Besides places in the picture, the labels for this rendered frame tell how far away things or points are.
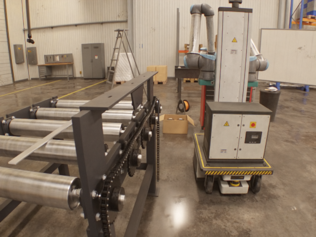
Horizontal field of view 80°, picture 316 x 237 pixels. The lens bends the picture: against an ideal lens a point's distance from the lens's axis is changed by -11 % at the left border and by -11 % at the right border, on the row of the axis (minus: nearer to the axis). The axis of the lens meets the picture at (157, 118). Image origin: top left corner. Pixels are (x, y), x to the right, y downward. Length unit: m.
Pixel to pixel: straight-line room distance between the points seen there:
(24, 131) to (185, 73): 5.16
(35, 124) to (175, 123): 2.49
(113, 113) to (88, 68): 10.22
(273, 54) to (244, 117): 3.65
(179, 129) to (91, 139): 2.99
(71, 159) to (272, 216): 1.71
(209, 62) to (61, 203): 1.99
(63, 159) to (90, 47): 10.70
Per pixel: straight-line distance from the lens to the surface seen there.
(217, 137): 1.97
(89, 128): 0.62
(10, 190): 0.88
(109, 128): 1.24
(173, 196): 2.13
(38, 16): 14.02
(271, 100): 4.64
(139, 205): 1.51
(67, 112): 1.68
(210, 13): 2.54
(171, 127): 3.56
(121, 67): 9.34
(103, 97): 0.74
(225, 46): 2.28
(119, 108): 1.81
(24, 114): 1.83
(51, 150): 1.08
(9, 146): 1.24
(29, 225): 2.09
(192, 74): 6.18
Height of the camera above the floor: 1.31
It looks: 17 degrees down
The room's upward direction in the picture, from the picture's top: straight up
